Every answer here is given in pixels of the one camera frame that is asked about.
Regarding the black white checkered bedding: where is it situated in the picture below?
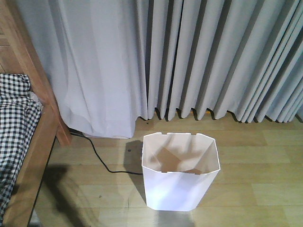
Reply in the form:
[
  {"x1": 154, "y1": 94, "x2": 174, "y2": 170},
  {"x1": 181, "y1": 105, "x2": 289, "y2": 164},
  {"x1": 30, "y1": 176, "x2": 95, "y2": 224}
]
[{"x1": 0, "y1": 74, "x2": 41, "y2": 216}]

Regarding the light grey curtain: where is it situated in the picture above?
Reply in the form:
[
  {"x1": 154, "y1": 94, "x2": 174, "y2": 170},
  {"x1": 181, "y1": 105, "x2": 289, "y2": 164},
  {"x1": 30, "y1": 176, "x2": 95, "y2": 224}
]
[{"x1": 16, "y1": 0, "x2": 303, "y2": 138}]

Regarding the wooden bed frame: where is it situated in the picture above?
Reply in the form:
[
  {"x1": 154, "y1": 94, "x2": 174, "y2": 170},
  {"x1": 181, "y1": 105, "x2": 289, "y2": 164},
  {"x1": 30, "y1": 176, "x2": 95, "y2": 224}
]
[{"x1": 0, "y1": 0, "x2": 71, "y2": 227}]

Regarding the white plastic trash bin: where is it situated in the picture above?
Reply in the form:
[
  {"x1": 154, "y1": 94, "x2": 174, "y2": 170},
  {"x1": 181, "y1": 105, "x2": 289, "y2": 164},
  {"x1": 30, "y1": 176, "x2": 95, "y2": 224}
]
[{"x1": 142, "y1": 132, "x2": 221, "y2": 211}]

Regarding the black floor power cable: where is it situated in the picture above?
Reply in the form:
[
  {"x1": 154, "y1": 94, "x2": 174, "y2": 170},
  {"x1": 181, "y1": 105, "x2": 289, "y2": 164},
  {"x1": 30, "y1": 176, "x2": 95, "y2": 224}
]
[{"x1": 68, "y1": 127, "x2": 143, "y2": 175}]

